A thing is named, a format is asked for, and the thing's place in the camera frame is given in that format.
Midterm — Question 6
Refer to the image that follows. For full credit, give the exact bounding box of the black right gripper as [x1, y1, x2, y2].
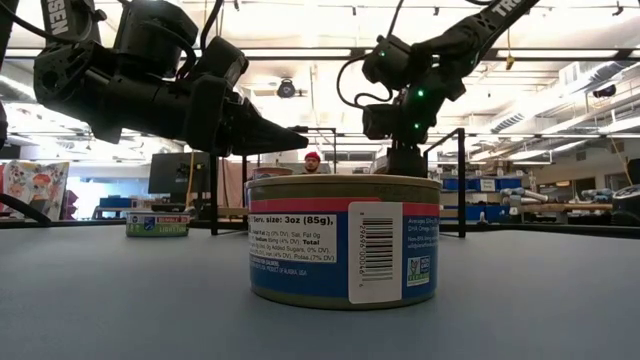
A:
[384, 139, 430, 177]

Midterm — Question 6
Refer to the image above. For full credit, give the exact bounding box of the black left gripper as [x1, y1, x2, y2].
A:
[99, 72, 310, 157]

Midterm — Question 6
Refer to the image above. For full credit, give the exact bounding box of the blue label gold-top can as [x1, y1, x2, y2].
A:
[244, 173, 443, 311]

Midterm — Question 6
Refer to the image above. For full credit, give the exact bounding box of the green label tuna can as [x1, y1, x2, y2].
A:
[125, 210, 191, 239]

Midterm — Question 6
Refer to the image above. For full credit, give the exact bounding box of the person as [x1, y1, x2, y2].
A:
[302, 151, 324, 175]

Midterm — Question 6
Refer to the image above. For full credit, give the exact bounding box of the blue bin rack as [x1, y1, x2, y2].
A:
[442, 175, 524, 224]

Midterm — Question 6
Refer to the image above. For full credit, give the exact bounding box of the black monitor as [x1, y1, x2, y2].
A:
[148, 152, 212, 206]

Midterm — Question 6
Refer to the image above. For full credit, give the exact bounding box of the wooden workbench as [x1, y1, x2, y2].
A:
[519, 201, 614, 215]

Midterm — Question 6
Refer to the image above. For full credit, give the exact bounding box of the white ceiling vent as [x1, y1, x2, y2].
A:
[558, 62, 581, 89]

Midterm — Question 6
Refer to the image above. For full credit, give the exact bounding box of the black tower fan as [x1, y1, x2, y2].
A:
[611, 184, 640, 227]

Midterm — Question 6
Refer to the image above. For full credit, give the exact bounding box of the colourful cartoon banner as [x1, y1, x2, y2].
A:
[1, 159, 71, 221]

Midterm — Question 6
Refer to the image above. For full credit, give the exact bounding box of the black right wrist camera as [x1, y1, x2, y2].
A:
[362, 103, 401, 142]

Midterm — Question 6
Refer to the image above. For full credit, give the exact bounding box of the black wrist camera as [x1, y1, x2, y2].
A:
[192, 35, 250, 90]
[362, 103, 401, 142]

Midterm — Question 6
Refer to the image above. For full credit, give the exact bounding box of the black ceiling camera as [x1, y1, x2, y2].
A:
[276, 78, 298, 100]

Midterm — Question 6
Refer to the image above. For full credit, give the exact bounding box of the yellow hanging cable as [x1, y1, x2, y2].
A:
[185, 149, 198, 207]
[503, 27, 516, 71]

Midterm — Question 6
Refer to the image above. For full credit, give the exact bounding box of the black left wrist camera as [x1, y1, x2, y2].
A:
[192, 35, 250, 90]

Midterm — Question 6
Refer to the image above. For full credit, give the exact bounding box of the black metal rig frame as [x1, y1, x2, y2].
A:
[0, 218, 640, 240]

